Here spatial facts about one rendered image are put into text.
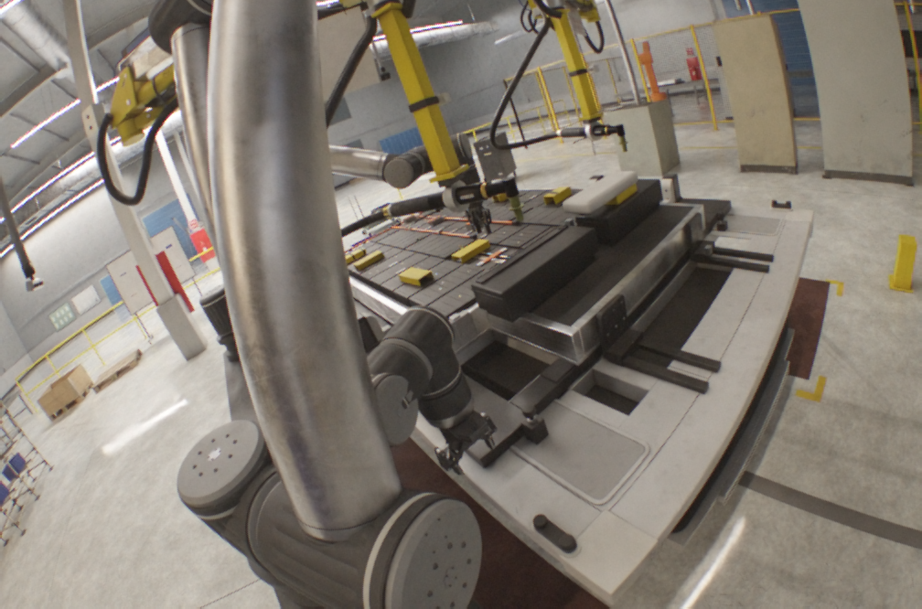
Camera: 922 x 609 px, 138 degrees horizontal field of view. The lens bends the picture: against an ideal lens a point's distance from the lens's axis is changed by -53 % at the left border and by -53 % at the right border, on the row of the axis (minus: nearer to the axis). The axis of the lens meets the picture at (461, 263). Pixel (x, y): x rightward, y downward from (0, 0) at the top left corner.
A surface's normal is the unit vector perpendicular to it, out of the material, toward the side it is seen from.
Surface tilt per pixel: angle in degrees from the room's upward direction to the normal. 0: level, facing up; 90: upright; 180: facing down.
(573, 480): 0
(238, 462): 6
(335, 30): 90
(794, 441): 0
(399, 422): 90
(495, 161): 90
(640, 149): 90
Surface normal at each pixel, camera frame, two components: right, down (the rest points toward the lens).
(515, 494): -0.33, -0.88
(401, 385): 0.88, -0.25
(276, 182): 0.46, -0.05
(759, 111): -0.77, 0.47
